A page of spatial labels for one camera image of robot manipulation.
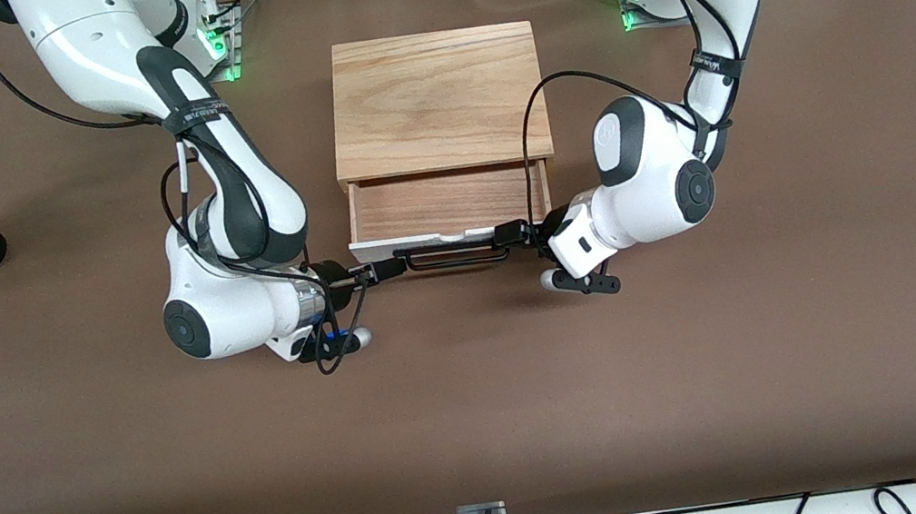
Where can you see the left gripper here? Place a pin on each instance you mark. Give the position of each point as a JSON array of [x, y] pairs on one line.
[[534, 233]]

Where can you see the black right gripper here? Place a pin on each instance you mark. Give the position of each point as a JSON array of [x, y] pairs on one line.
[[332, 278]]

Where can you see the wooden drawer with white front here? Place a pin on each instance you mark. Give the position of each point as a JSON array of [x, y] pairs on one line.
[[449, 201]]

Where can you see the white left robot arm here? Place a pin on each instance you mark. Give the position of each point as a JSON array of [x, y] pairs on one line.
[[656, 170]]

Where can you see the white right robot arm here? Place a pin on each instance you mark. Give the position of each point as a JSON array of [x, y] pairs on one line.
[[94, 48]]

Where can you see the light wooden drawer cabinet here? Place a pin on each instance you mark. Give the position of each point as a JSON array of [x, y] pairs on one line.
[[432, 95]]

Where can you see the brown table cover cloth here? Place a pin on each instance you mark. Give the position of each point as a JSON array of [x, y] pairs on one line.
[[481, 400]]

